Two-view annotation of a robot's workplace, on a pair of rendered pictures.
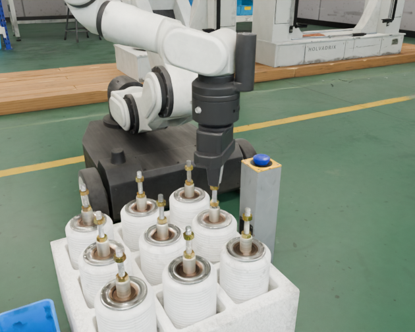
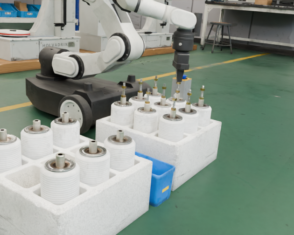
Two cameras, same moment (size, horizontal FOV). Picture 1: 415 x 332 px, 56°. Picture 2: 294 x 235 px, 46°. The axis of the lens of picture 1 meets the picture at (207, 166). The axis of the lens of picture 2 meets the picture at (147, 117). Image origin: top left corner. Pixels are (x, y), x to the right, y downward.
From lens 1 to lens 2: 0.99 m
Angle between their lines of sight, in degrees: 27
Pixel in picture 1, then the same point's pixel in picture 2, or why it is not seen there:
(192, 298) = (194, 120)
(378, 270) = (228, 132)
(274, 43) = (100, 36)
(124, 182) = (98, 100)
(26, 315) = not seen: hidden behind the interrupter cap
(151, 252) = (164, 110)
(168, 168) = (115, 93)
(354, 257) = not seen: hidden behind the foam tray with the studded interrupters
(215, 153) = (186, 63)
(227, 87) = (192, 34)
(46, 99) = not seen: outside the picture
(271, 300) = (214, 125)
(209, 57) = (190, 21)
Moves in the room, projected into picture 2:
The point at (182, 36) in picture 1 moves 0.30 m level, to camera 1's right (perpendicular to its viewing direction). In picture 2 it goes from (180, 12) to (239, 16)
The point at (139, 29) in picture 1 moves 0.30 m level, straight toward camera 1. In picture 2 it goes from (157, 9) to (212, 14)
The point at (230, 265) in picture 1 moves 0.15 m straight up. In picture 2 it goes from (199, 110) to (203, 75)
